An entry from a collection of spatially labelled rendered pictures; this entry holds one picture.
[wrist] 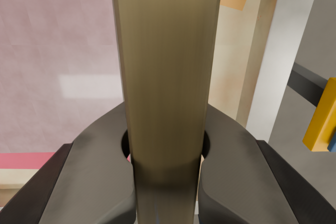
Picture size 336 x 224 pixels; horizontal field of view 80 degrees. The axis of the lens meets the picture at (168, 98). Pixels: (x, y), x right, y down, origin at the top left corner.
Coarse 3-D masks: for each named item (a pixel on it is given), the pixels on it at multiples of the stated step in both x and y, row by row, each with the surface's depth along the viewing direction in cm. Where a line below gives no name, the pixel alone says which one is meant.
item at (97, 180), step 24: (96, 120) 10; (120, 120) 10; (72, 144) 8; (96, 144) 8; (120, 144) 9; (72, 168) 7; (96, 168) 7; (120, 168) 7; (72, 192) 6; (96, 192) 6; (120, 192) 7; (48, 216) 6; (72, 216) 6; (96, 216) 6; (120, 216) 6
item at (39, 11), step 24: (0, 0) 22; (24, 0) 22; (48, 0) 22; (72, 0) 22; (96, 0) 22; (0, 24) 23; (24, 24) 23; (48, 24) 23; (72, 24) 23; (96, 24) 23
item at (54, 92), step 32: (0, 64) 25; (32, 64) 25; (64, 64) 25; (96, 64) 26; (0, 96) 27; (32, 96) 27; (64, 96) 28; (96, 96) 28; (0, 128) 30; (32, 128) 30; (64, 128) 30; (0, 160) 33; (32, 160) 33; (128, 160) 34
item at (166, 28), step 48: (144, 0) 5; (192, 0) 5; (144, 48) 6; (192, 48) 6; (144, 96) 6; (192, 96) 6; (144, 144) 7; (192, 144) 8; (144, 192) 9; (192, 192) 9
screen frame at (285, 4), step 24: (264, 0) 22; (288, 0) 20; (312, 0) 20; (264, 24) 22; (288, 24) 21; (264, 48) 22; (288, 48) 22; (264, 72) 23; (288, 72) 23; (240, 96) 29; (264, 96) 25; (240, 120) 29; (264, 120) 27; (0, 192) 35
